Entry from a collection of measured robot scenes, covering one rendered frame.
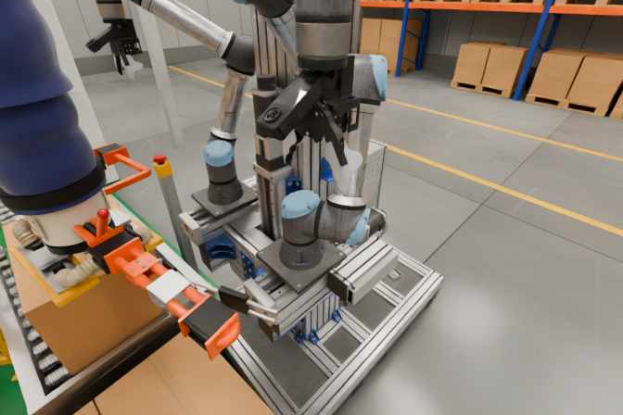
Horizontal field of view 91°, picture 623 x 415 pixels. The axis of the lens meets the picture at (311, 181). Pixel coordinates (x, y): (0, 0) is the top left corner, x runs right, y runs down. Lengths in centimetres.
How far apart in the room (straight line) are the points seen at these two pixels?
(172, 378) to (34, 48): 116
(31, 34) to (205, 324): 68
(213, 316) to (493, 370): 184
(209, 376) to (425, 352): 126
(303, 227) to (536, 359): 180
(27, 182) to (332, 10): 78
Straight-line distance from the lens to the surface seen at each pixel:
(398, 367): 208
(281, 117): 42
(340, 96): 49
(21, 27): 88
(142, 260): 83
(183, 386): 146
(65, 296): 103
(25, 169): 95
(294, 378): 177
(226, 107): 134
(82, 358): 157
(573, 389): 241
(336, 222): 89
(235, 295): 67
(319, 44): 43
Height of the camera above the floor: 180
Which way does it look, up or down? 32 degrees down
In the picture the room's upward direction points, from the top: straight up
